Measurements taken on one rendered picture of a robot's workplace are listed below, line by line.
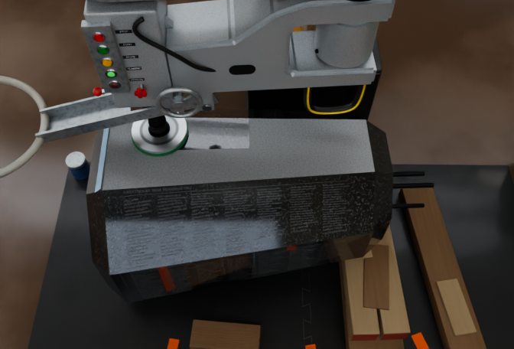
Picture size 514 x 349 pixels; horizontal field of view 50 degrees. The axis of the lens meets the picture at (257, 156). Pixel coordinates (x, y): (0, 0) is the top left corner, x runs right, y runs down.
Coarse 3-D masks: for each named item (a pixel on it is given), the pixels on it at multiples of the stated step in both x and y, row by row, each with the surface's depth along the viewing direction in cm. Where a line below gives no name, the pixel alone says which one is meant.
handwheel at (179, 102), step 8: (168, 88) 169; (176, 88) 169; (184, 88) 169; (160, 96) 171; (176, 96) 174; (192, 96) 172; (200, 96) 173; (160, 104) 174; (176, 104) 173; (184, 104) 174; (200, 104) 175; (168, 112) 178; (192, 112) 179
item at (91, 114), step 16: (96, 96) 202; (48, 112) 207; (64, 112) 208; (80, 112) 207; (96, 112) 204; (112, 112) 202; (128, 112) 194; (144, 112) 193; (160, 112) 194; (176, 112) 194; (64, 128) 198; (80, 128) 198; (96, 128) 199
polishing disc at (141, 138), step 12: (144, 120) 214; (168, 120) 214; (180, 120) 214; (132, 132) 211; (144, 132) 211; (180, 132) 211; (144, 144) 208; (156, 144) 208; (168, 144) 208; (180, 144) 210
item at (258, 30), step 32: (224, 0) 172; (256, 0) 162; (288, 0) 155; (320, 0) 152; (384, 0) 154; (192, 32) 165; (224, 32) 164; (256, 32) 159; (288, 32) 162; (192, 64) 166; (224, 64) 170; (256, 64) 171; (288, 64) 174; (320, 64) 178
